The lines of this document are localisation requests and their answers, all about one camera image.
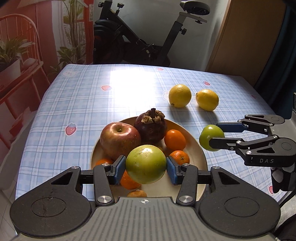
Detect small orange kumquat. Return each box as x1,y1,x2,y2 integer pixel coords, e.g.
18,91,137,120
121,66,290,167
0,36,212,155
95,158,113,166

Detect small tangerine back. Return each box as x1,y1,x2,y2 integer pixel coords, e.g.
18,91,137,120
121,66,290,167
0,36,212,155
170,150,190,165

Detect orange tangerine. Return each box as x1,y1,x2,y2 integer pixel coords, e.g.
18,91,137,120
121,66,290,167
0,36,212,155
164,130,187,151
120,171,141,190

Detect orange tangerine front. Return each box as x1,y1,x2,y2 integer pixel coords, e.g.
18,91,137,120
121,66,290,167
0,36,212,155
164,130,187,151

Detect brown longan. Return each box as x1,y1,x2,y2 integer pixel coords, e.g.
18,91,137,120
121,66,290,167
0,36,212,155
127,189,147,198

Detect green apple back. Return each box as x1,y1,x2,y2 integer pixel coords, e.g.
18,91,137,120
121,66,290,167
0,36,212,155
199,125,225,152

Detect green apple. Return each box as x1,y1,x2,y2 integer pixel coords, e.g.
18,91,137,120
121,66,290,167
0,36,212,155
199,125,225,152
125,145,167,184

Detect red apple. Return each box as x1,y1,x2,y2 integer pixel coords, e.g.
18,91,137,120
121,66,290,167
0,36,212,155
99,122,142,161

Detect green apple front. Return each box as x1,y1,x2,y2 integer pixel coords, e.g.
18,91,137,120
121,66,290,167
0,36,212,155
125,145,167,184

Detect dark purple mangosteen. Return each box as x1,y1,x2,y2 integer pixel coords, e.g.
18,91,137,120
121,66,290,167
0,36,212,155
134,108,167,143

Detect yellow orange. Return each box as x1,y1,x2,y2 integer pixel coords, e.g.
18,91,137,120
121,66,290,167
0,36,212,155
196,89,219,111
169,84,192,108

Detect blue plaid tablecloth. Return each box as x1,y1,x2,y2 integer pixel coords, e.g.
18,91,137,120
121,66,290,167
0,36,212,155
16,64,272,197

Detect wooden door panel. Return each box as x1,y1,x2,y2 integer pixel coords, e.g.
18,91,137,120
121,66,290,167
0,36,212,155
206,0,286,85

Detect black exercise bike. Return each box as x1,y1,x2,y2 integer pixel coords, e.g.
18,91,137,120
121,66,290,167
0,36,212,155
93,1,210,67

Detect printed room backdrop curtain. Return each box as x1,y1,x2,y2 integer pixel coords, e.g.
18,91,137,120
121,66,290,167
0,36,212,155
1,1,94,158

